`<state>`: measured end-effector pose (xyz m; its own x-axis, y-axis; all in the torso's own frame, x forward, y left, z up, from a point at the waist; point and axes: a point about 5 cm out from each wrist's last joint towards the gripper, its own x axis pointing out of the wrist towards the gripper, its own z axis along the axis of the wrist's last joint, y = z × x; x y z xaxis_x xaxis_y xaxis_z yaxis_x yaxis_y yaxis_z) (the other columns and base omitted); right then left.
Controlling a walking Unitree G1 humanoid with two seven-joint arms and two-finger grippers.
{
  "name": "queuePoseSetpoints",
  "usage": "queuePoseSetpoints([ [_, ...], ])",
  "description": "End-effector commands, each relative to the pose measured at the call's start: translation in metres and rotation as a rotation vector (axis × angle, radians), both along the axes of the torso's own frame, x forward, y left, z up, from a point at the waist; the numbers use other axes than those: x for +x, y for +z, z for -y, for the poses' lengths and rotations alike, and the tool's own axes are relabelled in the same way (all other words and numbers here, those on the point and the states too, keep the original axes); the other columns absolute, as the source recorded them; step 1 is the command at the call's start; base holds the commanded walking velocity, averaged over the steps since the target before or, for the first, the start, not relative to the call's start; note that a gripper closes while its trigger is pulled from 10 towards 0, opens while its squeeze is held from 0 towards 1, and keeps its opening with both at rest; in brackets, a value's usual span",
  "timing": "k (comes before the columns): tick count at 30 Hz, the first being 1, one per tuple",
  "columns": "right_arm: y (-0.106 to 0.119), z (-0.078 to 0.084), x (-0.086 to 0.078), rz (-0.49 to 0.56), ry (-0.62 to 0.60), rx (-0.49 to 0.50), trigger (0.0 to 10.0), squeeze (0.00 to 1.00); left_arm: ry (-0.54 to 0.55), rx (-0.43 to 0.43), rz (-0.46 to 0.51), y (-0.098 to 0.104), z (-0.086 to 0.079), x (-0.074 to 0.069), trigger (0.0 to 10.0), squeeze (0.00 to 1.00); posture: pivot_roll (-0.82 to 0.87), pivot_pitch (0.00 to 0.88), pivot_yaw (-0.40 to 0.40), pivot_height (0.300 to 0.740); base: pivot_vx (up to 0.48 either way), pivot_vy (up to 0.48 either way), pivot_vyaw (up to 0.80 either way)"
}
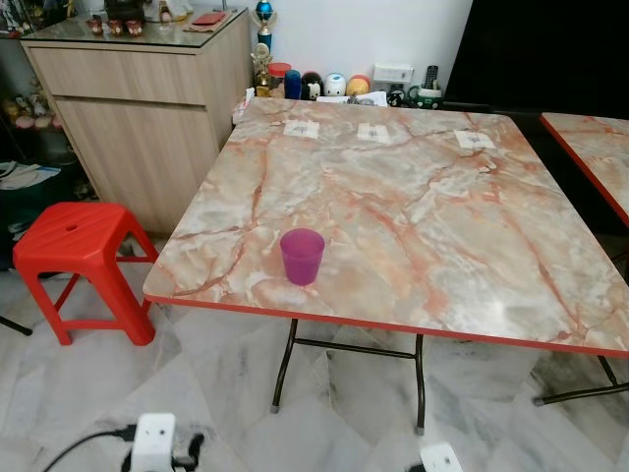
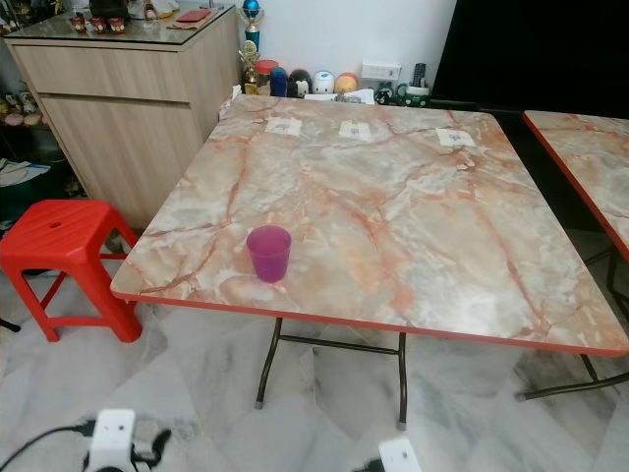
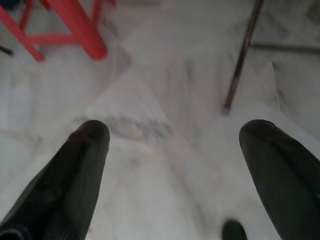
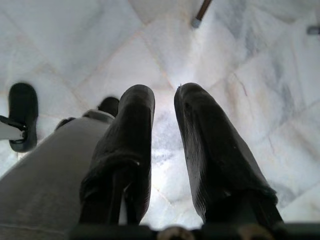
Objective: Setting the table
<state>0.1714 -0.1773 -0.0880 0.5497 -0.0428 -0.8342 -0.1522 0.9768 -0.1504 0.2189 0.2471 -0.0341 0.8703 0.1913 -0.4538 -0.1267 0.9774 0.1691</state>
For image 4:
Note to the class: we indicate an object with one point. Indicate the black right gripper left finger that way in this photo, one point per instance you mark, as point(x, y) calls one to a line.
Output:
point(125, 150)

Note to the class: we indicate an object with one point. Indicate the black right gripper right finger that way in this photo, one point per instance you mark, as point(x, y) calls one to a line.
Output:
point(215, 155)

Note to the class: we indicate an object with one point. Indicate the black robot right foot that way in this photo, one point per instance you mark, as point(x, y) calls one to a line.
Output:
point(110, 105)

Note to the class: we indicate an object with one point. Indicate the grey robot right leg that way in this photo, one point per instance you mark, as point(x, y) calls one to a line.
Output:
point(45, 180)

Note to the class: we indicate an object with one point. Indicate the brown chair leg grey cap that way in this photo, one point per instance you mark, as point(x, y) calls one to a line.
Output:
point(201, 13)
point(314, 29)

